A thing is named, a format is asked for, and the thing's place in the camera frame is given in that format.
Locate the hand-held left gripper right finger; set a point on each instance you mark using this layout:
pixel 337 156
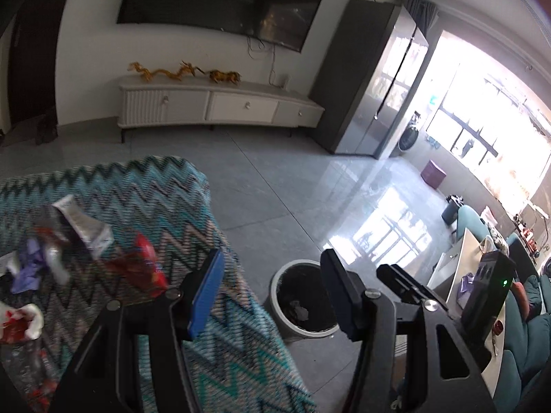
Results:
pixel 340 297

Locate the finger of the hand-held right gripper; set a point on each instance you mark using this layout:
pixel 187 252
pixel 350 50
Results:
pixel 404 286

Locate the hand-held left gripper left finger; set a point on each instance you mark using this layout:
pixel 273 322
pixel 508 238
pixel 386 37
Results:
pixel 206 297

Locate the white trash bin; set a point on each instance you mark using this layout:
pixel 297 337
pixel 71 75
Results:
pixel 297 284

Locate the red snack packet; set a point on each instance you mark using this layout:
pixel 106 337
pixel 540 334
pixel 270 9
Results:
pixel 142 262

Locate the black and silver carton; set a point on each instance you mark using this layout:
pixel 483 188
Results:
pixel 86 228

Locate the purple wrapper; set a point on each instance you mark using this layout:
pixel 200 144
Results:
pixel 26 275

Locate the white and red wrapper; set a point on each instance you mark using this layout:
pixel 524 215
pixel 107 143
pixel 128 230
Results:
pixel 26 322

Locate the purple plastic bag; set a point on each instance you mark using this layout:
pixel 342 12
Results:
pixel 466 288

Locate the grey crumpled scrap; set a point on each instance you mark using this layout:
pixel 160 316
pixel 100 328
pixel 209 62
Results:
pixel 300 311

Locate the white coffee table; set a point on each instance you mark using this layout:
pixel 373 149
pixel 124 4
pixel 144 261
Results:
pixel 456 262

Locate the teal sofa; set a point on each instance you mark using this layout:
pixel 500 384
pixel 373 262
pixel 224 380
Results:
pixel 529 344

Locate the small dark bin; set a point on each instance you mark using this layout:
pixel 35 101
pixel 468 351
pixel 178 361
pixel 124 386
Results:
pixel 451 213

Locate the zigzag patterned table cloth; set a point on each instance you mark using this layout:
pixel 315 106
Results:
pixel 163 206

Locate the purple stool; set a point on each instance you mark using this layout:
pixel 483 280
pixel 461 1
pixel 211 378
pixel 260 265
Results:
pixel 432 172

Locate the washing machine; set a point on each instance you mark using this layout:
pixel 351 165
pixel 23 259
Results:
pixel 409 137

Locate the clear plastic wrapper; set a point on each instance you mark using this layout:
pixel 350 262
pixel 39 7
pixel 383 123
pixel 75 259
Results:
pixel 56 266

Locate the white television cabinet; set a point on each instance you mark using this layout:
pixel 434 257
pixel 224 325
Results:
pixel 185 103

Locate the white crumpled paper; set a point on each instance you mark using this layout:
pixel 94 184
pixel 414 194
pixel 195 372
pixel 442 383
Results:
pixel 9 264

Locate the grey double door fridge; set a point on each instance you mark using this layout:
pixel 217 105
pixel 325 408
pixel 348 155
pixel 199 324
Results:
pixel 370 86

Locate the golden tiger figurine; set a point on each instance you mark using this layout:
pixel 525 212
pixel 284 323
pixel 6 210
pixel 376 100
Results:
pixel 224 77

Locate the golden dragon figurine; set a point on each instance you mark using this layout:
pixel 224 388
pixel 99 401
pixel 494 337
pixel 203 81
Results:
pixel 165 73

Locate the pair of brown boots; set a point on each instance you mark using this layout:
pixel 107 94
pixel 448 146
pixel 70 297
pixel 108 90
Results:
pixel 45 129

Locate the grey curtain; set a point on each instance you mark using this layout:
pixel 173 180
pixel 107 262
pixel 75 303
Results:
pixel 424 13

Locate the dark brown door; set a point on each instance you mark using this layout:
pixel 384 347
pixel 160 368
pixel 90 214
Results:
pixel 34 51

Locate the wall outlet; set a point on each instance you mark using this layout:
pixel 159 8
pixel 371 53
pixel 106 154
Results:
pixel 283 81

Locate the black wall television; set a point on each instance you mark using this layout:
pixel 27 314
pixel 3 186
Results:
pixel 215 0

